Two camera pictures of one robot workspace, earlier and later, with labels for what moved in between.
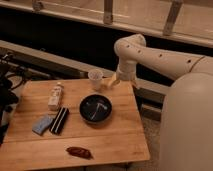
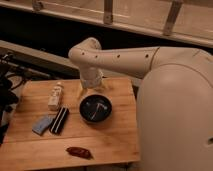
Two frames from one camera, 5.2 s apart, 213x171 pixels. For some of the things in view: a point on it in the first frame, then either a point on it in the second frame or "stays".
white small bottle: [54, 99] stays
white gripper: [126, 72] to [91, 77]
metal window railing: [189, 20] stays
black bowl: [95, 108] stays
